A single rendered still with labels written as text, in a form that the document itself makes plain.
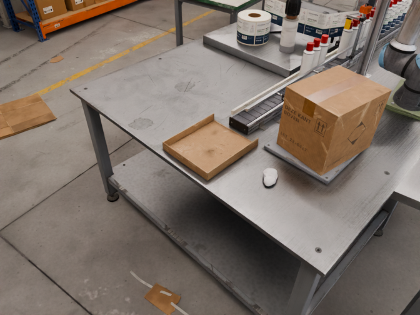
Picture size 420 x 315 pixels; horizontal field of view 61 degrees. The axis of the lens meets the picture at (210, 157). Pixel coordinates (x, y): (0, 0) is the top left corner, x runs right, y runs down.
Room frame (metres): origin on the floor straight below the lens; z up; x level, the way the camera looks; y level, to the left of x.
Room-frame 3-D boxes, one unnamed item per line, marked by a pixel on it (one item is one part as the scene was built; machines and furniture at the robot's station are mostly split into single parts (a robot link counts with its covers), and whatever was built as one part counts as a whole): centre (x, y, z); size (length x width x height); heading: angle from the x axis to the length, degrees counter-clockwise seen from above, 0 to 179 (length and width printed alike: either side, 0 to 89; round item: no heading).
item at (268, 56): (2.26, -0.46, 0.86); 0.80 x 0.67 x 0.05; 136
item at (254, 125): (1.86, -0.70, 0.85); 1.65 x 0.11 x 0.05; 136
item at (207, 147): (1.14, 0.00, 0.85); 0.30 x 0.26 x 0.04; 136
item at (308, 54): (1.62, -0.47, 0.98); 0.05 x 0.05 x 0.20
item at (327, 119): (1.14, -0.47, 0.99); 0.30 x 0.24 x 0.27; 126
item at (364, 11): (1.83, -0.74, 1.05); 0.10 x 0.04 x 0.33; 46
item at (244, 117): (1.86, -0.70, 0.86); 1.65 x 0.08 x 0.04; 136
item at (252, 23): (2.15, -0.25, 0.95); 0.20 x 0.20 x 0.14
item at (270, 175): (0.95, -0.22, 0.85); 0.08 x 0.07 x 0.04; 137
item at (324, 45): (1.71, -0.56, 0.98); 0.05 x 0.05 x 0.20
